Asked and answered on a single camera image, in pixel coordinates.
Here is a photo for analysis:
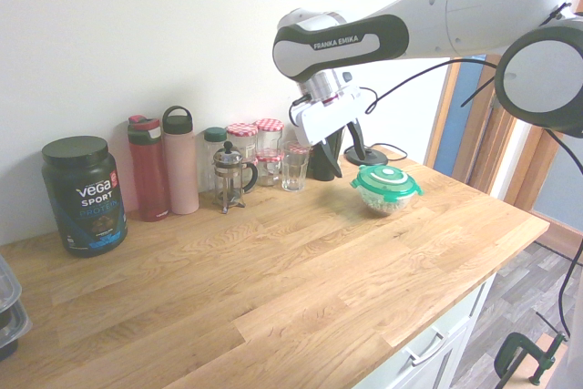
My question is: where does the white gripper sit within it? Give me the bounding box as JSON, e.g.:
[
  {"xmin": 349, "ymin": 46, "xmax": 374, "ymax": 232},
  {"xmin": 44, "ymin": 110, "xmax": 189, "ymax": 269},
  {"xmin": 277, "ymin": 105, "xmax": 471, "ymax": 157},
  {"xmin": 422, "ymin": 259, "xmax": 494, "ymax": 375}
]
[{"xmin": 290, "ymin": 86, "xmax": 378, "ymax": 179}]

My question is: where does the green round container lid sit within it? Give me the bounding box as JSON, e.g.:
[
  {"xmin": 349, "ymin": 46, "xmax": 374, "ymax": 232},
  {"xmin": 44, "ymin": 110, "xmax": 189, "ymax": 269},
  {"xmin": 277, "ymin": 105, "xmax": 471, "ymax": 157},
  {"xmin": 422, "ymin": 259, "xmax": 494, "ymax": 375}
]
[{"xmin": 349, "ymin": 164, "xmax": 425, "ymax": 199}]

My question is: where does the clear plastic food container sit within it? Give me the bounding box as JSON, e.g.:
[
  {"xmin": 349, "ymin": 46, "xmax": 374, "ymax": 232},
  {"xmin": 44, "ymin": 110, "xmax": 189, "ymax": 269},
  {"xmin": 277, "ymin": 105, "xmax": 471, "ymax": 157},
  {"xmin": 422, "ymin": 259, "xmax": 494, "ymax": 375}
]
[{"xmin": 357, "ymin": 188, "xmax": 414, "ymax": 219}]

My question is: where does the tall jar red checkered lid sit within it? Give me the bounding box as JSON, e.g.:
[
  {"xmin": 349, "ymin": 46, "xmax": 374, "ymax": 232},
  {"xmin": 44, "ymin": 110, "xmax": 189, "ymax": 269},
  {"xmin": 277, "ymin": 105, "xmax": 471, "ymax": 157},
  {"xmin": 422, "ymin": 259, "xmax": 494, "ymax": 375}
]
[
  {"xmin": 226, "ymin": 122, "xmax": 260, "ymax": 189},
  {"xmin": 253, "ymin": 118, "xmax": 284, "ymax": 158}
]

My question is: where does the clear jar green lid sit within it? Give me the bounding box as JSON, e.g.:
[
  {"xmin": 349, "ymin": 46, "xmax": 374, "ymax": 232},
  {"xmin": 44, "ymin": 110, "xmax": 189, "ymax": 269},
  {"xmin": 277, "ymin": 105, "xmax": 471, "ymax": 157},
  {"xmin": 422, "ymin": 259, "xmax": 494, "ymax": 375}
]
[{"xmin": 202, "ymin": 127, "xmax": 228, "ymax": 193}]

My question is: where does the clear plastic tray container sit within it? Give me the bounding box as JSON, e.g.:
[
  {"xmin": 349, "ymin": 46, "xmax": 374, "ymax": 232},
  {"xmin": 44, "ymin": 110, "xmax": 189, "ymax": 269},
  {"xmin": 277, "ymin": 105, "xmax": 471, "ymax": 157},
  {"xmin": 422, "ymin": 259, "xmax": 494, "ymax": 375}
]
[
  {"xmin": 0, "ymin": 254, "xmax": 23, "ymax": 312},
  {"xmin": 0, "ymin": 300, "xmax": 34, "ymax": 361}
]

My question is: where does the black shaker bottle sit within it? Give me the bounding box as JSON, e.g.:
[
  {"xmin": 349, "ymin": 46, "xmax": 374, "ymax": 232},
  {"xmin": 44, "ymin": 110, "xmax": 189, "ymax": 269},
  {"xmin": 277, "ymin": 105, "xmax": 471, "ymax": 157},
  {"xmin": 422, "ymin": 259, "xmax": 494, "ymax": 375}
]
[{"xmin": 305, "ymin": 127, "xmax": 343, "ymax": 182}]

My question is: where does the black round stand base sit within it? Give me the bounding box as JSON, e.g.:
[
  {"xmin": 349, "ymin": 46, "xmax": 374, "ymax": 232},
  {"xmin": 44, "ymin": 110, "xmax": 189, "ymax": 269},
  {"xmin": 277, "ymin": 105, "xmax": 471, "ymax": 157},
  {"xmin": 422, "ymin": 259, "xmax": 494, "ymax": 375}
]
[{"xmin": 343, "ymin": 143, "xmax": 389, "ymax": 167}]

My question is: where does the clear drinking glass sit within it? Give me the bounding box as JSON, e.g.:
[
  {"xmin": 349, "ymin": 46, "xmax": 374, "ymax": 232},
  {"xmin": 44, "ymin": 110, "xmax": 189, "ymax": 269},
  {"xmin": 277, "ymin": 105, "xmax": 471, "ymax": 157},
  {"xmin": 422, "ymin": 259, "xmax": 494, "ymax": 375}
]
[{"xmin": 281, "ymin": 141, "xmax": 313, "ymax": 193}]

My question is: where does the glass French press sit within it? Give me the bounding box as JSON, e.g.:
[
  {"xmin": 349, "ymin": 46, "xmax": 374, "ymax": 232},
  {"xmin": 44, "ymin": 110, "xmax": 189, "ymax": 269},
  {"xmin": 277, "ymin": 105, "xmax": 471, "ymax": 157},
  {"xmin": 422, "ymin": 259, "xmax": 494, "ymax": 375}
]
[{"xmin": 211, "ymin": 140, "xmax": 260, "ymax": 215}]

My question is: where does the pink water bottle black cap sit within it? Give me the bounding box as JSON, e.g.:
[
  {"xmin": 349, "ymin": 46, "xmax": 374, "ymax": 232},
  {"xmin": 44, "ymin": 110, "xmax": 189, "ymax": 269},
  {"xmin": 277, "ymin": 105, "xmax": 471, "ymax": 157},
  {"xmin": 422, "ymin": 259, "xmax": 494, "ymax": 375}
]
[{"xmin": 161, "ymin": 105, "xmax": 200, "ymax": 216}]

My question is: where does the red water bottle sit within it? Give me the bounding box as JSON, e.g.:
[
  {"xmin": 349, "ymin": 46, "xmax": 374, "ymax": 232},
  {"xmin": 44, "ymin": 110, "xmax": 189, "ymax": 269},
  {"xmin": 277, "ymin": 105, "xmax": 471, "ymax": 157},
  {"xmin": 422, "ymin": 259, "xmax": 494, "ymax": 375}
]
[{"xmin": 127, "ymin": 115, "xmax": 172, "ymax": 223}]

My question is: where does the pale green cabinet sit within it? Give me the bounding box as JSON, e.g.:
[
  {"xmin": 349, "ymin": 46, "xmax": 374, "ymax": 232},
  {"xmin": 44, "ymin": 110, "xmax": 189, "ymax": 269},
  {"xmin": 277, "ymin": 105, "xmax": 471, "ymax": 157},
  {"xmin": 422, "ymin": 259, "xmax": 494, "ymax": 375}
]
[{"xmin": 359, "ymin": 270, "xmax": 497, "ymax": 389}]

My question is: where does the green metal clamp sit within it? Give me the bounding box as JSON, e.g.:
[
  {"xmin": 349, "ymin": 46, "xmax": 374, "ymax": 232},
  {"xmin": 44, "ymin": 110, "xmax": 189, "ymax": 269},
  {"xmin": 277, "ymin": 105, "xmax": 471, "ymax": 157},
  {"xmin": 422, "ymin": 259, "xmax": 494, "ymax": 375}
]
[{"xmin": 494, "ymin": 312, "xmax": 570, "ymax": 385}]

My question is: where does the black Vega protein tub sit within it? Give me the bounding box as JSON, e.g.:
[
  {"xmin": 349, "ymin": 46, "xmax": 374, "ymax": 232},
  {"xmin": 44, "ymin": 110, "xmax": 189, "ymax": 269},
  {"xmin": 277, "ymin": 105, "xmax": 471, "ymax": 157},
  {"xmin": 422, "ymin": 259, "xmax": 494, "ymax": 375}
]
[{"xmin": 40, "ymin": 135, "xmax": 129, "ymax": 259}]

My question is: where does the wooden door frame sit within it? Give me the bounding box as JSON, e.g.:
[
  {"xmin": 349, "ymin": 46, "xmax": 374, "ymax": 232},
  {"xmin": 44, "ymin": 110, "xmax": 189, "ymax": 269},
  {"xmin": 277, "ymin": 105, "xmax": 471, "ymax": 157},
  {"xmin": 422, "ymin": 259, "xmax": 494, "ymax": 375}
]
[{"xmin": 425, "ymin": 0, "xmax": 583, "ymax": 267}]

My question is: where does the metal drawer handle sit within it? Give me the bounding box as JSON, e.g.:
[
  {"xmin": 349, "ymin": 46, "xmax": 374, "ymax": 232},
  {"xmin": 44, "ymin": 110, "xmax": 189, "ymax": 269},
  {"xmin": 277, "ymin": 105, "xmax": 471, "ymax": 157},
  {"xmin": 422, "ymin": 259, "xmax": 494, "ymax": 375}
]
[{"xmin": 404, "ymin": 329, "xmax": 445, "ymax": 365}]

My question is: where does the black cable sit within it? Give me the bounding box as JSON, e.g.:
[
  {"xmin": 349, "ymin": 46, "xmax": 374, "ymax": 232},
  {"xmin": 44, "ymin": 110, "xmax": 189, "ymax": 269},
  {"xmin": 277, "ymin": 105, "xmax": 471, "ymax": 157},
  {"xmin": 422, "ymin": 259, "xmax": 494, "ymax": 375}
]
[{"xmin": 363, "ymin": 55, "xmax": 583, "ymax": 340}]

